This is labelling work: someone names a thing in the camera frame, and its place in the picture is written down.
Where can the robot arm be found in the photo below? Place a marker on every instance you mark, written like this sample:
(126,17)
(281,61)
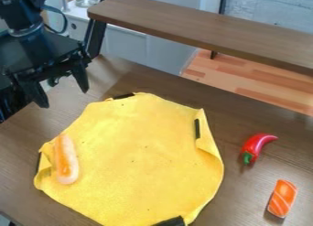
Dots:
(20,10)

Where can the red toy pepper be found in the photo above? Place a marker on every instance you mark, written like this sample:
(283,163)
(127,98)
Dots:
(256,146)

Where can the white cabinet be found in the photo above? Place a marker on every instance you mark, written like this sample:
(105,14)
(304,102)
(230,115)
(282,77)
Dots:
(122,43)

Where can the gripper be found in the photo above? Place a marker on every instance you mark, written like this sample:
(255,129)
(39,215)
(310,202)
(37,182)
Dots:
(34,54)

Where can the wooden bench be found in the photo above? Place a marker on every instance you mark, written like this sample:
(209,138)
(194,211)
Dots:
(212,28)

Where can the yellow cloth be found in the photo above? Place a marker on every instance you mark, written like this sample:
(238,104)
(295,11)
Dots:
(134,156)

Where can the orange toy hot dog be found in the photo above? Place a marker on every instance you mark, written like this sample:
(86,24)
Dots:
(66,159)

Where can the orange toy salmon sushi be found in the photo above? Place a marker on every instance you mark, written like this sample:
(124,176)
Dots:
(282,198)

